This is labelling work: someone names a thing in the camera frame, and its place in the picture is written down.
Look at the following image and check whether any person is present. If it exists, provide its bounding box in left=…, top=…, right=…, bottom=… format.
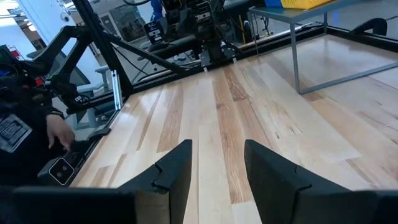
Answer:
left=0, top=45, right=77, bottom=187

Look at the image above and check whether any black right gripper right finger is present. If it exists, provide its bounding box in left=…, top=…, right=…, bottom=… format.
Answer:
left=244, top=139, right=398, bottom=224

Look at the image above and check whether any person's hand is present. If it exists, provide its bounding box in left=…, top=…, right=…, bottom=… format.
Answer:
left=45, top=114, right=76, bottom=152

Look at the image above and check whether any black curved bracket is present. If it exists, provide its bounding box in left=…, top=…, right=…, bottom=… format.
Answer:
left=350, top=17, right=389, bottom=37

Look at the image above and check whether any grey office chair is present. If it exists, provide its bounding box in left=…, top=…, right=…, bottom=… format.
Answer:
left=73, top=64, right=114, bottom=130

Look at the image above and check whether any yellow plastic basket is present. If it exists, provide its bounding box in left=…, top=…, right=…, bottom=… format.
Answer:
left=280, top=0, right=335, bottom=10

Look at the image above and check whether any silver aluminium bar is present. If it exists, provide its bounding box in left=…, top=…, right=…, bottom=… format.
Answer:
left=110, top=69, right=123, bottom=111

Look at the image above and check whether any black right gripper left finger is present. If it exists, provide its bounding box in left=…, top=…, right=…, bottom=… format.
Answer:
left=0, top=139, right=193, bottom=224

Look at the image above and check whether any black aluminium rig frame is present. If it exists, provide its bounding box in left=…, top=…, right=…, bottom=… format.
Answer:
left=37, top=0, right=398, bottom=175

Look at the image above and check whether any grey perforated metal riser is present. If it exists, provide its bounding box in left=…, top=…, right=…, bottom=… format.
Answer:
left=248, top=0, right=398, bottom=95

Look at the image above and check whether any blue plastic basket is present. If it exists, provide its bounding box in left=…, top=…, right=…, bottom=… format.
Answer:
left=264, top=0, right=284, bottom=9

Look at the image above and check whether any black edge clamp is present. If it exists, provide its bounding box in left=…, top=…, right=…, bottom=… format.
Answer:
left=88, top=126, right=112, bottom=141

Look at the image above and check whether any black cube camera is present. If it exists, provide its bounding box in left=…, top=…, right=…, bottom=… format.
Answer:
left=37, top=156, right=76, bottom=187

